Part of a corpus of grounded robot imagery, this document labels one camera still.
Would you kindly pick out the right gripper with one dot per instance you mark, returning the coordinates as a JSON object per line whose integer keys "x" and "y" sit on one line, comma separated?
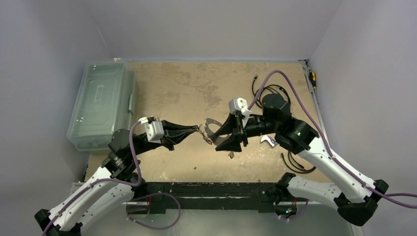
{"x": 240, "y": 131}

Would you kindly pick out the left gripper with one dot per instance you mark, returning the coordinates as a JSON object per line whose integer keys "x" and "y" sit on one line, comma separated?
{"x": 174, "y": 132}

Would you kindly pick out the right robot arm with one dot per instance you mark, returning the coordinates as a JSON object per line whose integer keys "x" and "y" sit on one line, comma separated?
{"x": 354, "y": 196}

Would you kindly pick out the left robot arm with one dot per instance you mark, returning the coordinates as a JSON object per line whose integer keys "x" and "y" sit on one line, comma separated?
{"x": 117, "y": 179}

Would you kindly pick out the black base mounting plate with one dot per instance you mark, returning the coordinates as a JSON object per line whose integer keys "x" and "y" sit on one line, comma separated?
{"x": 158, "y": 197}

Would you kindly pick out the translucent green storage box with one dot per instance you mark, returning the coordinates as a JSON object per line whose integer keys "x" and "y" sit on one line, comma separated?
{"x": 106, "y": 102}

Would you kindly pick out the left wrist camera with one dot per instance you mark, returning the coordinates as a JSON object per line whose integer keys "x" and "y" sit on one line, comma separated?
{"x": 154, "y": 129}

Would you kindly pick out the red handled adjustable wrench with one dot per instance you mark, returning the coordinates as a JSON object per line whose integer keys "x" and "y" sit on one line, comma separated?
{"x": 272, "y": 142}

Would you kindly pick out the yellow handled screwdriver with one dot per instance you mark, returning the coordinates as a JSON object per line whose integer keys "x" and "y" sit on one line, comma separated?
{"x": 312, "y": 79}

